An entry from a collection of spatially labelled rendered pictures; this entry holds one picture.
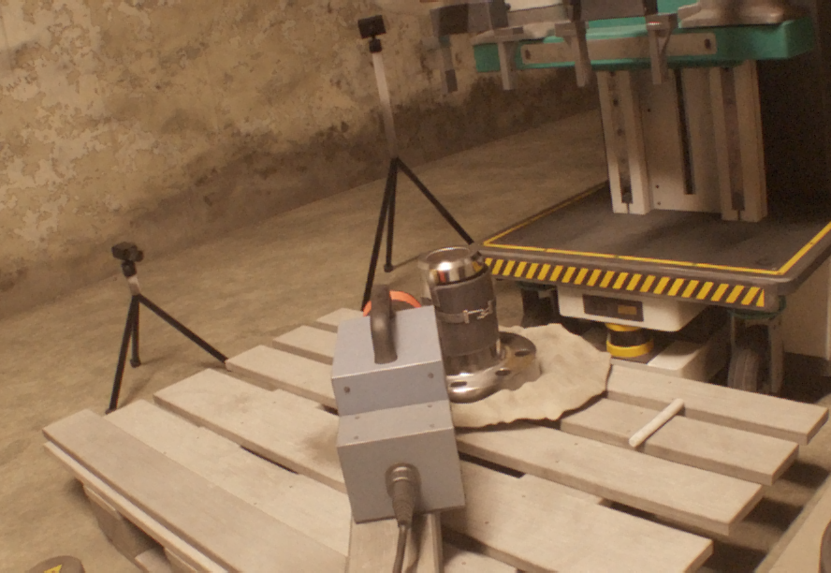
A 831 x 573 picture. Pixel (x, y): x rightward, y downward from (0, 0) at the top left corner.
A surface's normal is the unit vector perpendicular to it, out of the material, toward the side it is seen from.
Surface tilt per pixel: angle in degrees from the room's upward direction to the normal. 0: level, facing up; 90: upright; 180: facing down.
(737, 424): 90
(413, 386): 90
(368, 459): 90
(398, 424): 0
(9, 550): 0
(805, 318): 90
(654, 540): 0
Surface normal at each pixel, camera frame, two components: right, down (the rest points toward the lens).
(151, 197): 0.69, 0.13
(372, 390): 0.04, 0.32
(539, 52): -0.67, 0.34
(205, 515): -0.16, -0.93
